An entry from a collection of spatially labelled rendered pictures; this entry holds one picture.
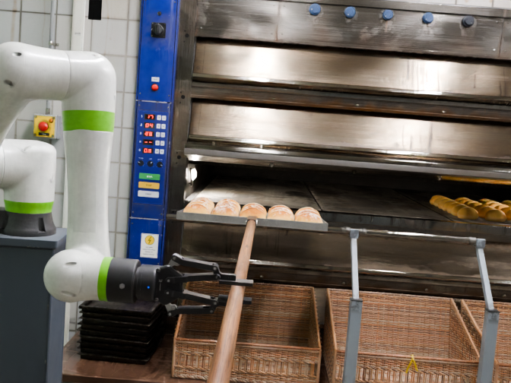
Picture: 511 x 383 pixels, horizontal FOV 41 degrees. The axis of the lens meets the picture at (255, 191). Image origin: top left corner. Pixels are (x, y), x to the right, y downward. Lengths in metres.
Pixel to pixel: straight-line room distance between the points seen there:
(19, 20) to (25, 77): 1.67
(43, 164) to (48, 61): 0.43
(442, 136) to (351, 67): 0.49
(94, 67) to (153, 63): 1.41
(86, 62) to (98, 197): 0.30
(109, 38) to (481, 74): 1.59
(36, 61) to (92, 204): 0.33
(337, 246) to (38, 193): 1.53
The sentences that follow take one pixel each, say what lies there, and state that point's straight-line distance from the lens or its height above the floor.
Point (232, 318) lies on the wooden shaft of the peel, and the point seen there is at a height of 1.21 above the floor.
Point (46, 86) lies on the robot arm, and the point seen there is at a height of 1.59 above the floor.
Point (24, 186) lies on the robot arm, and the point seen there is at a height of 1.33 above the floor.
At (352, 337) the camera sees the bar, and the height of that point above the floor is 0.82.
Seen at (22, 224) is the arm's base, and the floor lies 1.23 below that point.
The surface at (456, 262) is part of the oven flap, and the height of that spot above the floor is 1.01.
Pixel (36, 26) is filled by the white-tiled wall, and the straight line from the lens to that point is 3.12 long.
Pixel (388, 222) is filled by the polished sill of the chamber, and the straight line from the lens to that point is 3.01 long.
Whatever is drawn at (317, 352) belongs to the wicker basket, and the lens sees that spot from 2.59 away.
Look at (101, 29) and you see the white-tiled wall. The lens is 3.04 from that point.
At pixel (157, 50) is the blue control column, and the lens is 2.96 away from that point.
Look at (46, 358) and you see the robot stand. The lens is 1.92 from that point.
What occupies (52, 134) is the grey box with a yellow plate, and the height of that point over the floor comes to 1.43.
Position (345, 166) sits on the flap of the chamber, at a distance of 2.81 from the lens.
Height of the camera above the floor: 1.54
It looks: 6 degrees down
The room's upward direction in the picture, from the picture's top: 4 degrees clockwise
